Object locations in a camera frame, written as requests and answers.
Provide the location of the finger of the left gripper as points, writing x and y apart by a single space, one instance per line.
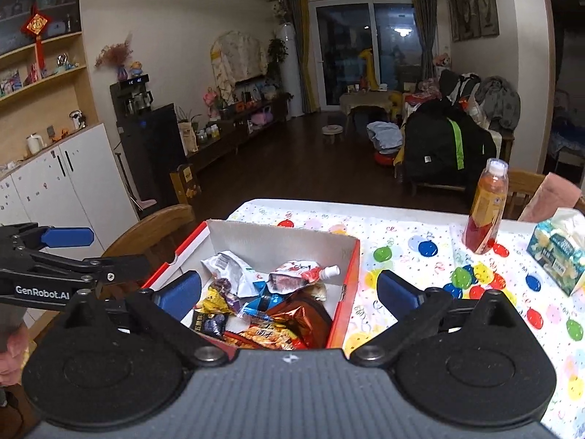
113 270
33 236

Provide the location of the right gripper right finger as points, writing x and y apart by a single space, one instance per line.
418 313

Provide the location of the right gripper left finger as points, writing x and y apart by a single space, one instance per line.
158 314

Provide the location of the black sesame snack packet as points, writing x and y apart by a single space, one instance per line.
209 324

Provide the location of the person's left hand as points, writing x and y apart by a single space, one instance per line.
11 360

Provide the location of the gold foil snack packet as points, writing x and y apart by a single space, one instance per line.
215 300

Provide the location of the wooden chair left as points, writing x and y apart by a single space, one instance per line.
157 238

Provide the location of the balloon print tablecloth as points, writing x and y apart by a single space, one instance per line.
425 248

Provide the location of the white floor cabinet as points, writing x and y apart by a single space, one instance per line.
75 183

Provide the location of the silver foil snack bag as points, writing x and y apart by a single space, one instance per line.
244 280

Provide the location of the blue snack packet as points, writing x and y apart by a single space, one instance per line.
258 305

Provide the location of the orange drink bottle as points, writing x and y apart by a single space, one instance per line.
487 208

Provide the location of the dark red foil packet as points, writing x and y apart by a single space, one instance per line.
306 317

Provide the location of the orange chips snack bag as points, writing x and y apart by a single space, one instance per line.
264 337

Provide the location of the red cardboard box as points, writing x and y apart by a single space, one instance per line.
265 247

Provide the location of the white red drink pouch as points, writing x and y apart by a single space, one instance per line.
298 274

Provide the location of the green tissue box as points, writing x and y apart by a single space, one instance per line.
557 245

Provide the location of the black backpack green stripe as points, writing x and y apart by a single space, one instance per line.
443 145

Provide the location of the black coffee machine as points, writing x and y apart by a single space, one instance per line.
131 97

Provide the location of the pink cloth on chair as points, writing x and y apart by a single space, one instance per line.
553 193

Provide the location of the white tower air conditioner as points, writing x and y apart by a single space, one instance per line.
289 69

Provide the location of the wooden wall shelf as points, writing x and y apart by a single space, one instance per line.
45 84

